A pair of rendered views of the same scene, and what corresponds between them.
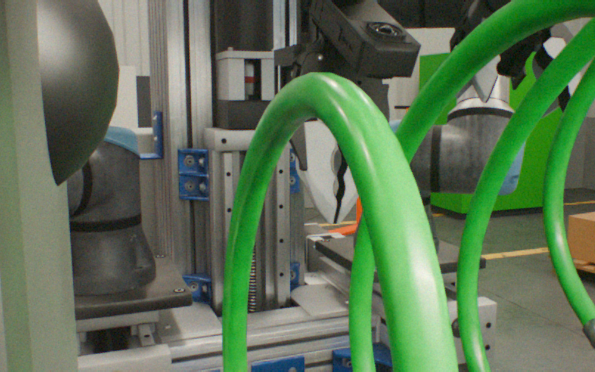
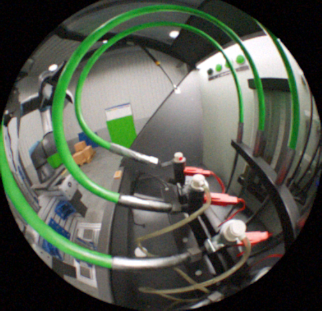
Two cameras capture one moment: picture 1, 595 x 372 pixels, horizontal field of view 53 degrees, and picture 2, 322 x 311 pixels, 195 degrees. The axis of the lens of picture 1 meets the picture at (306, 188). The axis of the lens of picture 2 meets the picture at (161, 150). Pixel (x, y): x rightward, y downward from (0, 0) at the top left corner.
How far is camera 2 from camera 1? 0.29 m
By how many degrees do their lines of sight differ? 76
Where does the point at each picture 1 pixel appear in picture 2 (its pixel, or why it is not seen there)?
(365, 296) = (16, 197)
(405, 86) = not seen: hidden behind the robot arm
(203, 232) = not seen: hidden behind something
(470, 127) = (47, 137)
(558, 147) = (77, 93)
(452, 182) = (49, 152)
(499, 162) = (69, 68)
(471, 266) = (62, 141)
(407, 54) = (30, 60)
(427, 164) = (42, 151)
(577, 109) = (82, 78)
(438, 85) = not seen: outside the picture
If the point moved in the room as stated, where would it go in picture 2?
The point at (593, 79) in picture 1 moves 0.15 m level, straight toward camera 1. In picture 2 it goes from (87, 66) to (154, 5)
